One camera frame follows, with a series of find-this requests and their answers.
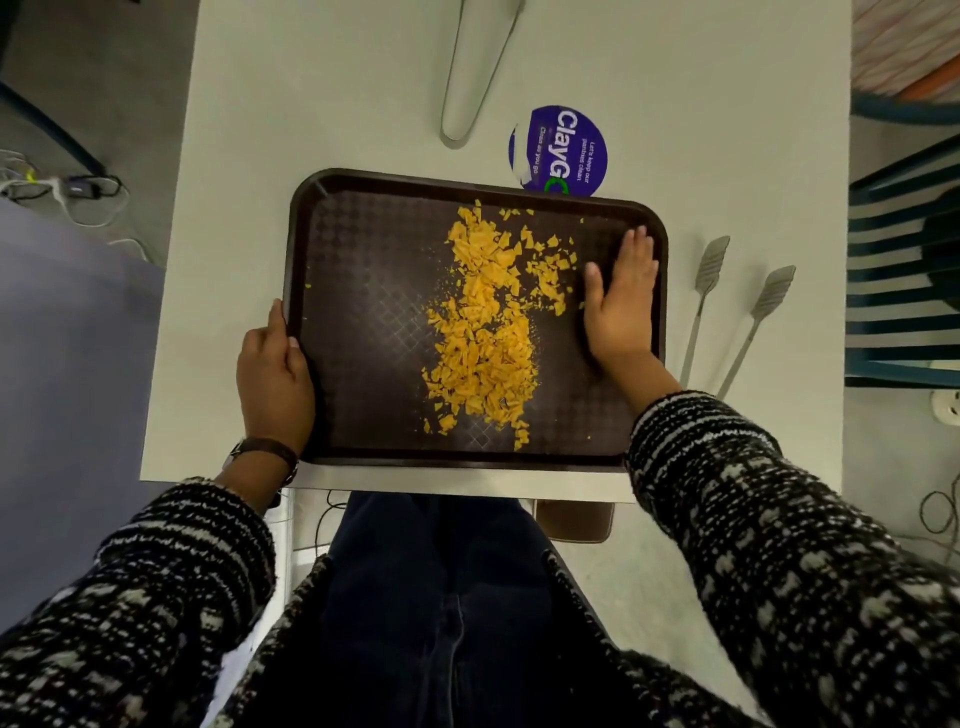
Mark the person's left hand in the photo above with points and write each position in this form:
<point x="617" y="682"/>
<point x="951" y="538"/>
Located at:
<point x="271" y="390"/>

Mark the person's right forearm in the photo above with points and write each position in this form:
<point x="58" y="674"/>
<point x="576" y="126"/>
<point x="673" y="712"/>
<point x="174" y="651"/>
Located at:
<point x="765" y="540"/>

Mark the person's left thumb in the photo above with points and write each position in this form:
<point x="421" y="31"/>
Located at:
<point x="297" y="358"/>

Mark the person's right thumb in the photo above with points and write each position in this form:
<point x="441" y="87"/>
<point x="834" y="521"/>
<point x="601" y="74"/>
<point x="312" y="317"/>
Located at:
<point x="593" y="291"/>

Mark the dark brown plastic tray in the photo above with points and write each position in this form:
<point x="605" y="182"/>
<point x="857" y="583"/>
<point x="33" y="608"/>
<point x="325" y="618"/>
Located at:
<point x="367" y="322"/>

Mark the teal slatted chair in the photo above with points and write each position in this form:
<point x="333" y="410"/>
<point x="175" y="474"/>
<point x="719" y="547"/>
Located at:
<point x="900" y="330"/>

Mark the round blue sticker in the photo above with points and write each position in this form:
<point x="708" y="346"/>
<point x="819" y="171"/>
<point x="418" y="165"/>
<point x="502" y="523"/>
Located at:
<point x="559" y="146"/>

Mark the brown chair seat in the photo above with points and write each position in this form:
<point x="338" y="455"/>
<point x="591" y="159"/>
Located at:
<point x="574" y="521"/>

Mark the black power adapter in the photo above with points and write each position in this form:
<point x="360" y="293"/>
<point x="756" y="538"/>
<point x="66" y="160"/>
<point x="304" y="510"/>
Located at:
<point x="84" y="186"/>

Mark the slotted metal tongs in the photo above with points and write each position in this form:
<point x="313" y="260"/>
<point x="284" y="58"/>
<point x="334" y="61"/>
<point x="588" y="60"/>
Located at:
<point x="707" y="270"/>

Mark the person's left forearm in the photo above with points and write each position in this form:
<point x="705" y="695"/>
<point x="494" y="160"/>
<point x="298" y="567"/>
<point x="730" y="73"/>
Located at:
<point x="142" y="592"/>

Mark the person's right hand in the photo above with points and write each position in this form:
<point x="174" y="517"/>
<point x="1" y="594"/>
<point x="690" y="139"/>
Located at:
<point x="621" y="311"/>

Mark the grey padded seat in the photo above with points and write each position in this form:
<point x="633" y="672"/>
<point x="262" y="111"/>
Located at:
<point x="67" y="390"/>

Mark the pile of yellow crumbs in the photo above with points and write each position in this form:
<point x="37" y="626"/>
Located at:
<point x="484" y="345"/>

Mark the plain metal tongs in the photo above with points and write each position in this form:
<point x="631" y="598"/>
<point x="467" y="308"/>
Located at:
<point x="459" y="112"/>

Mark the person's dark blue trousers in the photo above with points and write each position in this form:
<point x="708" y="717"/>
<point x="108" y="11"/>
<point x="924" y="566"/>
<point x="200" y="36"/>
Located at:
<point x="435" y="615"/>

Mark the white wall socket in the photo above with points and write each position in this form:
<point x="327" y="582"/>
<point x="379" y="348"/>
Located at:
<point x="948" y="407"/>

